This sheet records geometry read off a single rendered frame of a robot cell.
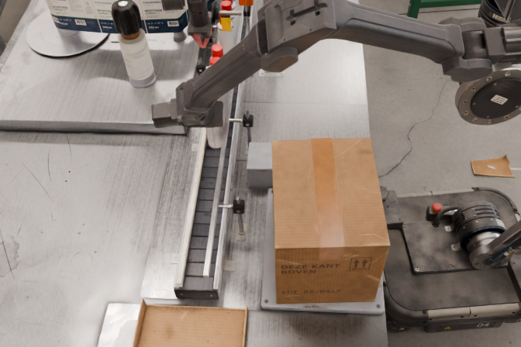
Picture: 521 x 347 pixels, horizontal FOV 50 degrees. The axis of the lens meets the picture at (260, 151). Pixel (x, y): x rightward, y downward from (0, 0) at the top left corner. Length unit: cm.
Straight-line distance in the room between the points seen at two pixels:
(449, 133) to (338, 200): 179
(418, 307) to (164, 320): 102
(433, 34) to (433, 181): 177
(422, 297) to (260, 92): 94
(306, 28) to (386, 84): 230
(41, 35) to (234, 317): 128
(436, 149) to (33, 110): 187
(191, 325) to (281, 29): 80
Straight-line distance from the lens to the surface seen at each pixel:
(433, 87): 321
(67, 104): 191
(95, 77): 197
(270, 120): 179
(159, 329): 144
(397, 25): 99
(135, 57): 181
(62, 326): 152
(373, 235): 121
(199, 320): 143
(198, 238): 149
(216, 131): 160
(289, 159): 131
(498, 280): 227
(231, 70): 104
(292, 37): 90
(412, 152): 286
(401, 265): 221
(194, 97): 117
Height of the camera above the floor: 214
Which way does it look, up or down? 50 degrees down
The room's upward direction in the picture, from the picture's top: 3 degrees counter-clockwise
